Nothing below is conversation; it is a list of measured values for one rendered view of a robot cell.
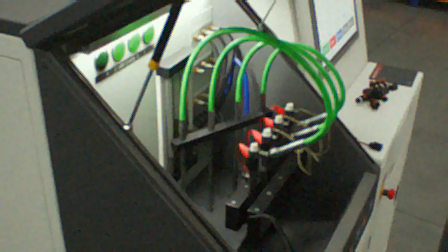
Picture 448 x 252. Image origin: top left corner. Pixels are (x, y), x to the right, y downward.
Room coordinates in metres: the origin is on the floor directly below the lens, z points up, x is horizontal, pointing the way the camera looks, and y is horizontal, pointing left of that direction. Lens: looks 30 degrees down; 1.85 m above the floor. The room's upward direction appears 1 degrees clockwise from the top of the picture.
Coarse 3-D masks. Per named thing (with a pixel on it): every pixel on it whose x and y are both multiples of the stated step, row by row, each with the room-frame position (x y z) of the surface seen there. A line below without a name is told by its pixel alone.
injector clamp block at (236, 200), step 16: (288, 160) 1.34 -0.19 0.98; (304, 160) 1.37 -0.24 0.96; (288, 176) 1.26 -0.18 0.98; (240, 192) 1.18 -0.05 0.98; (256, 192) 1.22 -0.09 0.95; (272, 192) 1.18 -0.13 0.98; (288, 192) 1.26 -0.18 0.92; (240, 208) 1.12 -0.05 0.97; (256, 208) 1.11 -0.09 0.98; (272, 208) 1.16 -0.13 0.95; (288, 208) 1.28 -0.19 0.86; (240, 224) 1.13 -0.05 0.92; (256, 224) 1.09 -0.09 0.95; (272, 224) 1.20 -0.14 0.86
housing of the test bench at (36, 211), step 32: (0, 0) 1.12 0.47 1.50; (32, 0) 1.12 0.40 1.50; (64, 0) 1.13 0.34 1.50; (0, 32) 1.02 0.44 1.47; (0, 64) 1.02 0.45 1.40; (32, 64) 0.99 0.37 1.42; (0, 96) 1.03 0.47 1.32; (32, 96) 0.99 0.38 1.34; (0, 128) 1.04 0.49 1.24; (32, 128) 1.00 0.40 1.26; (0, 160) 1.05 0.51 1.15; (32, 160) 1.01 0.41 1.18; (0, 192) 1.06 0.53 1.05; (32, 192) 1.01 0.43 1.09; (0, 224) 1.07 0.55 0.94; (32, 224) 1.02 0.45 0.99
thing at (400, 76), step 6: (378, 66) 2.02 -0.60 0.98; (384, 66) 2.02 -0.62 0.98; (390, 66) 2.02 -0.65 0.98; (372, 72) 1.96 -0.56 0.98; (378, 72) 1.96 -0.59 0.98; (384, 72) 1.96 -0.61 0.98; (390, 72) 1.96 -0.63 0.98; (396, 72) 1.97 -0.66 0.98; (402, 72) 1.97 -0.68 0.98; (408, 72) 1.97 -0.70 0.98; (414, 72) 1.97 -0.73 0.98; (372, 78) 1.91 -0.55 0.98; (378, 78) 1.91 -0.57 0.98; (384, 78) 1.91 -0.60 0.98; (390, 78) 1.91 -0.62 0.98; (396, 78) 1.91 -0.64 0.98; (402, 78) 1.91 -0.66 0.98; (408, 78) 1.91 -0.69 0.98; (414, 78) 1.91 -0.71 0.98; (396, 84) 1.86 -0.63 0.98; (402, 84) 1.86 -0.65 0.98; (408, 84) 1.86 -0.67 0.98
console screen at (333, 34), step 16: (320, 0) 1.69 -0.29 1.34; (336, 0) 1.82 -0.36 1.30; (352, 0) 1.98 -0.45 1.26; (320, 16) 1.67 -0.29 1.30; (336, 16) 1.80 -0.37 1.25; (352, 16) 1.96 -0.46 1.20; (320, 32) 1.65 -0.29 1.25; (336, 32) 1.78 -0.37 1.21; (352, 32) 1.93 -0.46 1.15; (320, 48) 1.63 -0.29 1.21; (336, 48) 1.76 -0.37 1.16
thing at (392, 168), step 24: (264, 0) 1.53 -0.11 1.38; (288, 0) 1.50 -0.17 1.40; (360, 0) 2.09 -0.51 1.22; (264, 24) 1.53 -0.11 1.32; (288, 24) 1.50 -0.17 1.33; (360, 24) 2.05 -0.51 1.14; (360, 48) 2.01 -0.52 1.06; (408, 120) 1.79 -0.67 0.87; (408, 144) 1.96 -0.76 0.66; (384, 168) 1.41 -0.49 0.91; (384, 216) 1.66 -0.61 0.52; (384, 240) 1.84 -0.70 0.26
